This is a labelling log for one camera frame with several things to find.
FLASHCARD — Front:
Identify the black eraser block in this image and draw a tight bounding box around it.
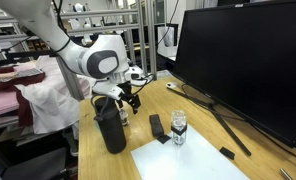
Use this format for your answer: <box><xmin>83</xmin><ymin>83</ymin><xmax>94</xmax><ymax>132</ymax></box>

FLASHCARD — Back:
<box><xmin>149</xmin><ymin>113</ymin><xmax>165</xmax><ymax>138</ymax></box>

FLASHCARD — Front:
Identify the tall glass bottle black band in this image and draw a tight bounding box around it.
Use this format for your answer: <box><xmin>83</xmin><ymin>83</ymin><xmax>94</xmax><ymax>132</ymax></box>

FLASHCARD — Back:
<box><xmin>170</xmin><ymin>109</ymin><xmax>188</xmax><ymax>147</ymax></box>

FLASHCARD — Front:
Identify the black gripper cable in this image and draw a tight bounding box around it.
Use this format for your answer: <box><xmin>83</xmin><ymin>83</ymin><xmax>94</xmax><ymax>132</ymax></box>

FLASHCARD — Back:
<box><xmin>130</xmin><ymin>73</ymin><xmax>156</xmax><ymax>96</ymax></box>

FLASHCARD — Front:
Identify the grey laptop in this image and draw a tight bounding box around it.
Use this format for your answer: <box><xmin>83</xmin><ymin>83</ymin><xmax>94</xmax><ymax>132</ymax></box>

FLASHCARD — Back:
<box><xmin>0</xmin><ymin>67</ymin><xmax>44</xmax><ymax>86</ymax></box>

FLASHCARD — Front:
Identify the white paper sheet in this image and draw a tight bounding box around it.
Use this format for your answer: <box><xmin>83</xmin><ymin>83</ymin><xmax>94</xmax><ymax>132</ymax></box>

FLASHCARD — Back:
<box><xmin>130</xmin><ymin>124</ymin><xmax>251</xmax><ymax>180</ymax></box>

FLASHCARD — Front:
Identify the white cloth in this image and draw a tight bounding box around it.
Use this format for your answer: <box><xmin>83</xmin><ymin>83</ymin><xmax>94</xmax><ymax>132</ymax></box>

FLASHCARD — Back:
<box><xmin>16</xmin><ymin>54</ymin><xmax>92</xmax><ymax>134</ymax></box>

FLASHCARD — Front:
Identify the black monitor stand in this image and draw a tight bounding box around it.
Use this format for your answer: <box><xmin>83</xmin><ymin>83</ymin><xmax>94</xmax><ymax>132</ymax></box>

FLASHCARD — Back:
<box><xmin>166</xmin><ymin>84</ymin><xmax>252</xmax><ymax>157</ymax></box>

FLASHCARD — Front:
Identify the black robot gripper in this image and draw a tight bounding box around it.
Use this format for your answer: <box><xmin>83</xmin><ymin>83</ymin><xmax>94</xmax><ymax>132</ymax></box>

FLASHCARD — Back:
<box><xmin>116</xmin><ymin>81</ymin><xmax>142</xmax><ymax>115</ymax></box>

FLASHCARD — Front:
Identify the large black monitor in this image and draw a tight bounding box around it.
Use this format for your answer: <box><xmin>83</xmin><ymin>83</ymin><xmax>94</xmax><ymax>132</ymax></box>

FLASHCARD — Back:
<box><xmin>172</xmin><ymin>0</ymin><xmax>296</xmax><ymax>149</ymax></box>

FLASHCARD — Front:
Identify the aluminium frame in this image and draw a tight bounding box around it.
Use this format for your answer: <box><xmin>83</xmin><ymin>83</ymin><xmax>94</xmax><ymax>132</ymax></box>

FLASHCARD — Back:
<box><xmin>0</xmin><ymin>0</ymin><xmax>159</xmax><ymax>78</ymax></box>

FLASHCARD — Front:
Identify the black water bottle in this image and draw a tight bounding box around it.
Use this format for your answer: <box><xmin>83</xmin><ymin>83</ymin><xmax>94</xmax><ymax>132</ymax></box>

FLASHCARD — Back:
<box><xmin>92</xmin><ymin>96</ymin><xmax>127</xmax><ymax>155</ymax></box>

